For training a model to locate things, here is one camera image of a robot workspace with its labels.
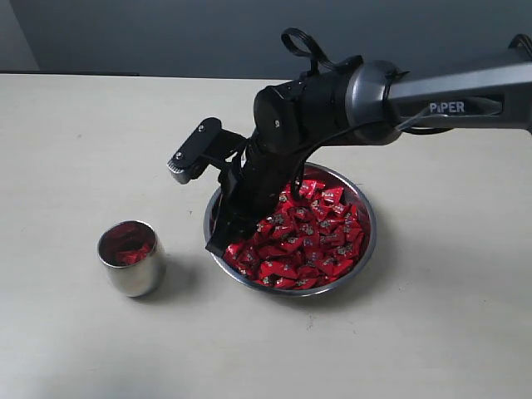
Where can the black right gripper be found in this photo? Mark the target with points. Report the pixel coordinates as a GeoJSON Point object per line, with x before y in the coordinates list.
{"type": "Point", "coordinates": [249, 192]}

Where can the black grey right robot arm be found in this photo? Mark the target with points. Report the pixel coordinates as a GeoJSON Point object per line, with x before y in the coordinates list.
{"type": "Point", "coordinates": [359, 103]}

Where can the stainless steel cup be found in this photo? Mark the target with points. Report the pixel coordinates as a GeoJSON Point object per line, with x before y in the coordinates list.
{"type": "Point", "coordinates": [142, 278]}

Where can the red candies inside cup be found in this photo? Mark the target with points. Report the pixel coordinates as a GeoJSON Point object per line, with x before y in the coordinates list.
{"type": "Point", "coordinates": [126, 244]}

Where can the pile of red candies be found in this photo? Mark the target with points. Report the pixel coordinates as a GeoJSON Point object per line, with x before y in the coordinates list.
{"type": "Point", "coordinates": [305, 243]}

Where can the stainless steel bowl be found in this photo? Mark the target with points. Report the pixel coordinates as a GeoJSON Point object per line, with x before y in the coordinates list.
{"type": "Point", "coordinates": [365, 215]}

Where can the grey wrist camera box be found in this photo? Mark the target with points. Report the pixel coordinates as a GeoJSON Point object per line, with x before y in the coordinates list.
{"type": "Point", "coordinates": [208, 144]}

